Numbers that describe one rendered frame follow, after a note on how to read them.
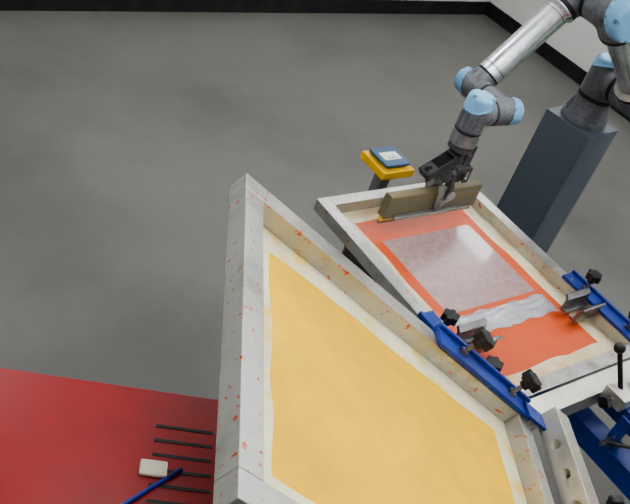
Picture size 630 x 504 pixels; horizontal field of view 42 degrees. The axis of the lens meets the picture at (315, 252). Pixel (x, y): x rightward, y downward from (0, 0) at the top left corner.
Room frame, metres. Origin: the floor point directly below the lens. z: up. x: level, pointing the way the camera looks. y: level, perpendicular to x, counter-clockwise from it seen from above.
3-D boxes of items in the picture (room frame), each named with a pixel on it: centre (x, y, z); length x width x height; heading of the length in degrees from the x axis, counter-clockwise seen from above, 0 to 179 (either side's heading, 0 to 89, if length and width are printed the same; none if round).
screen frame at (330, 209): (1.87, -0.44, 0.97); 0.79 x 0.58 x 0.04; 45
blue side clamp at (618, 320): (1.90, -0.80, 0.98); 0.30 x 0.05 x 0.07; 45
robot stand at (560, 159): (2.61, -0.68, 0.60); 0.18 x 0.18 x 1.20; 52
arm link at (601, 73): (2.61, -0.69, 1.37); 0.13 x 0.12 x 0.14; 42
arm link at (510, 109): (2.15, -0.34, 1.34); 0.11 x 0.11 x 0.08; 42
